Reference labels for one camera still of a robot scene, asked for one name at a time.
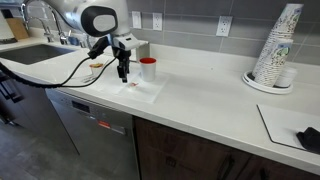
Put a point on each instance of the white wall power outlet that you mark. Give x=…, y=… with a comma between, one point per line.
x=224, y=26
x=157, y=21

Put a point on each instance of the white box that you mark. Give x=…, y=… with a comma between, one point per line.
x=142, y=51

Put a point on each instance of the wooden cutting board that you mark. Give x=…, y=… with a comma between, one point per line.
x=17, y=28

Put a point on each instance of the tall stack patterned paper cups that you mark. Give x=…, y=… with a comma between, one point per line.
x=288, y=20

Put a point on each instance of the white mat with black edge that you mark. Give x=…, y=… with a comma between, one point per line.
x=283, y=123

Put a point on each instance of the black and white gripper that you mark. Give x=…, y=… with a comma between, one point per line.
x=124, y=50

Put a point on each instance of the dark under-sink cabinet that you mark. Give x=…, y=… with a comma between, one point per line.
x=30, y=110

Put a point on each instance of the stainless steel dishwasher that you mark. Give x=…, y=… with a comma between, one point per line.
x=100, y=140

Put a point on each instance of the white cup with red inside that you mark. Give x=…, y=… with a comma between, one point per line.
x=148, y=70

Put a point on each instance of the brown wooden cabinet door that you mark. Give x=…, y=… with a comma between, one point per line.
x=186, y=150

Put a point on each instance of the plain white cup stack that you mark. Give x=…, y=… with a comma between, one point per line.
x=287, y=77

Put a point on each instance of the steel kitchen sink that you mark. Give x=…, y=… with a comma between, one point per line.
x=33, y=53

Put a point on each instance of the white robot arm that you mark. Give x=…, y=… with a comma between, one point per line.
x=66, y=13

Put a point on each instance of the small white packet cup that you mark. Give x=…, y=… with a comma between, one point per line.
x=96, y=71

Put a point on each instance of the blue sink-side object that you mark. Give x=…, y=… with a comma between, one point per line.
x=74, y=40

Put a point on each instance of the round white tray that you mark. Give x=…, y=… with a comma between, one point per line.
x=256, y=85

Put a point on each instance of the small chrome faucet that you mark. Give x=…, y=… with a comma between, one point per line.
x=46, y=33

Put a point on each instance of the black cloth object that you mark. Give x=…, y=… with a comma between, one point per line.
x=310, y=140

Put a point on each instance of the tall chrome gooseneck faucet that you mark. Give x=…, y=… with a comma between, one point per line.
x=62, y=35

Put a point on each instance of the short stack patterned paper cups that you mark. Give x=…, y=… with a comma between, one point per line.
x=276, y=66

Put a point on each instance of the white paper serviette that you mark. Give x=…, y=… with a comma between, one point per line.
x=146, y=89

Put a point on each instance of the white wall light switch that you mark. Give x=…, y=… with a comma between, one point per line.
x=136, y=20

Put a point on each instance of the narrow brown cabinet door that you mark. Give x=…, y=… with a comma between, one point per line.
x=283, y=171

